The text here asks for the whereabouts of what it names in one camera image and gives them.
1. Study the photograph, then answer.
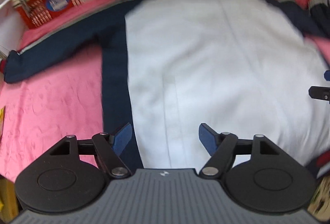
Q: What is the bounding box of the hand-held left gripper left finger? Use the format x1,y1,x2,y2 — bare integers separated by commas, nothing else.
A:
39,123,133,178

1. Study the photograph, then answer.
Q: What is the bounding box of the wooden side shelf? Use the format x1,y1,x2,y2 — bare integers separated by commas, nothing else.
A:
0,178,19,215

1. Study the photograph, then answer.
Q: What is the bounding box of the yellow foil wrapper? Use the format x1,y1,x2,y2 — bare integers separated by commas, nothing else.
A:
0,107,5,137

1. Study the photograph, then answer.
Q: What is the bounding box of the white and navy zip jacket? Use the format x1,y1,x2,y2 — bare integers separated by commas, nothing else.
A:
0,0,330,179

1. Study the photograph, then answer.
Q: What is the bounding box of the pink rabbit printed blanket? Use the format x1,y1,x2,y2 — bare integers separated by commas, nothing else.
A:
0,0,330,184

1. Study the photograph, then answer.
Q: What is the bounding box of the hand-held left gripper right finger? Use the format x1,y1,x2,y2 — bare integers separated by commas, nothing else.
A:
198,123,290,179

